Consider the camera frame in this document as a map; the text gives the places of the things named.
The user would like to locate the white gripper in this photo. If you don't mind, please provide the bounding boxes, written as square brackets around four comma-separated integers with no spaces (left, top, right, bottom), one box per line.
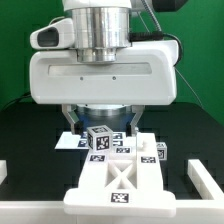
[30,40,178,136]

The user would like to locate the white small cube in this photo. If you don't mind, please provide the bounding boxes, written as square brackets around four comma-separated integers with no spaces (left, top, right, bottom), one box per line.
[87,125,113,152]
[156,142,167,161]

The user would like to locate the white chair back frame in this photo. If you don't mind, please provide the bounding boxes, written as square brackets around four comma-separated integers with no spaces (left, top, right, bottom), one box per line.
[64,133,176,218]

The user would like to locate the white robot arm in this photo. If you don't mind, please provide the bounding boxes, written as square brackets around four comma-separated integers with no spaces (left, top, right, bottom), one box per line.
[29,0,188,134]

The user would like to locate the white block at left edge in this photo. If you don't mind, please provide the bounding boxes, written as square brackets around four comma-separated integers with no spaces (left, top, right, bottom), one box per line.
[0,160,7,185]

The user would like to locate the white obstacle fence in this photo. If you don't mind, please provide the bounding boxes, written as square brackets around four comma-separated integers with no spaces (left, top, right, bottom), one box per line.
[0,159,224,224]

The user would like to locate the white marker base plate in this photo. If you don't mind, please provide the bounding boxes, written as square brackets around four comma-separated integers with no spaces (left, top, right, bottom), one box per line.
[55,132,126,150]

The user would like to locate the black cables on table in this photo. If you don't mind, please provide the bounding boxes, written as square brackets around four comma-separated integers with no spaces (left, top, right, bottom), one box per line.
[0,92,33,113]

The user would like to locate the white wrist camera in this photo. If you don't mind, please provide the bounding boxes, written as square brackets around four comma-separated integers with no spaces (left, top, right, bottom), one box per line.
[30,18,75,50]

